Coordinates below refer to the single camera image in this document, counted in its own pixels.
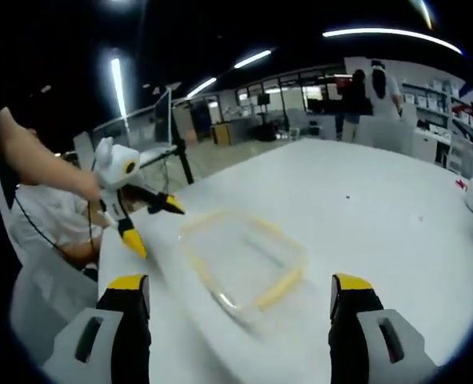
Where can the transparent partition panel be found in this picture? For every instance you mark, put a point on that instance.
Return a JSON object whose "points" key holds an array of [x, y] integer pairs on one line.
{"points": [[163, 120]]}

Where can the person's left hand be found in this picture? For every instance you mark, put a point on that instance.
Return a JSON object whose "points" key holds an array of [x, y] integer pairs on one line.
{"points": [[88, 184]]}

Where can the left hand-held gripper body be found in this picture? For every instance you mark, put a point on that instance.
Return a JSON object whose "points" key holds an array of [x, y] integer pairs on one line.
{"points": [[114, 168]]}

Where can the white office chair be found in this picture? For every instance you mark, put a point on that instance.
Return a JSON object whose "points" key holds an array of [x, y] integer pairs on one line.
{"points": [[48, 296]]}

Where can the black monitor on stand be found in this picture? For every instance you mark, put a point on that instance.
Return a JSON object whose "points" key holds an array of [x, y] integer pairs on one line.
{"points": [[265, 102]]}

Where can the small red object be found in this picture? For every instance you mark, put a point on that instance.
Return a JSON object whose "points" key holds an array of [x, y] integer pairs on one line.
{"points": [[462, 185]]}

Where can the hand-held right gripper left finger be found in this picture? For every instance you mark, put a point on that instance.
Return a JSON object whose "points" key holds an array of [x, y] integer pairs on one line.
{"points": [[132, 340]]}

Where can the clear box with yellow buckles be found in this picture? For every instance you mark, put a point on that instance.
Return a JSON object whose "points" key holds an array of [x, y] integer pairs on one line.
{"points": [[276, 286]]}

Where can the white counter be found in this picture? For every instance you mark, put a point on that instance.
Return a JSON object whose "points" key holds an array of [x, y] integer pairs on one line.
{"points": [[384, 132]]}

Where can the person's white shirt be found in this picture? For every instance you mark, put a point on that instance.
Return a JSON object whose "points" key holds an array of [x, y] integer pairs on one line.
{"points": [[52, 224]]}

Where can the ceiling light strip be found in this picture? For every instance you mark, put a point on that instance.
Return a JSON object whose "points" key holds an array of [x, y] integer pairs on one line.
{"points": [[117, 86], [202, 87], [392, 35], [252, 58]]}

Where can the white storage shelf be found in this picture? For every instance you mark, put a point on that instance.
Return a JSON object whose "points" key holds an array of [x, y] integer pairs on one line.
{"points": [[432, 104]]}

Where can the brown cardboard box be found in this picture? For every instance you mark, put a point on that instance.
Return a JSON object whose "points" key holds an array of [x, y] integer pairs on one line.
{"points": [[222, 134]]}

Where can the black stand with tilted board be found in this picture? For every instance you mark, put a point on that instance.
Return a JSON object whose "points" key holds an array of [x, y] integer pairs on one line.
{"points": [[184, 164]]}

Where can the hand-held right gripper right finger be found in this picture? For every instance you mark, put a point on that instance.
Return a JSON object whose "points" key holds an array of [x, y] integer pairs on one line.
{"points": [[348, 340]]}

